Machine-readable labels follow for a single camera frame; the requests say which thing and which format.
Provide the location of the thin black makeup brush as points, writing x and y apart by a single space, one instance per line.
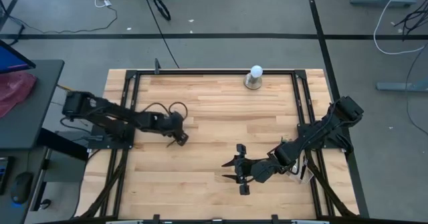
171 143
303 172

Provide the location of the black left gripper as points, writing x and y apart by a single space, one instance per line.
172 123

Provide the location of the black aluminium frame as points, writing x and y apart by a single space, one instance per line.
217 72

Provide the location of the grey side desk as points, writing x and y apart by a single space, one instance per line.
33 110

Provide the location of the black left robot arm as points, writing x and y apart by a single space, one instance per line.
110 112

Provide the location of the clear plastic container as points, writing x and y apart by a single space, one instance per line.
309 177

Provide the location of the silver desk leg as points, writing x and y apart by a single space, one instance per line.
41 180

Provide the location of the pink cloth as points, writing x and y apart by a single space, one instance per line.
13 90

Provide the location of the black bracket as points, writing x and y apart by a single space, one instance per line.
275 219
156 219

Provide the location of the black computer mouse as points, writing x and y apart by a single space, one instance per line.
21 185

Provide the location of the blue screen monitor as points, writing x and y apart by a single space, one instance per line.
10 61

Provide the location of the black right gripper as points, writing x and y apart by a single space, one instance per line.
252 170

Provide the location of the white bulb lamp metal base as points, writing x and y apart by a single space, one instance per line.
253 80

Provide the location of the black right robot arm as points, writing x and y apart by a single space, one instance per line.
314 133

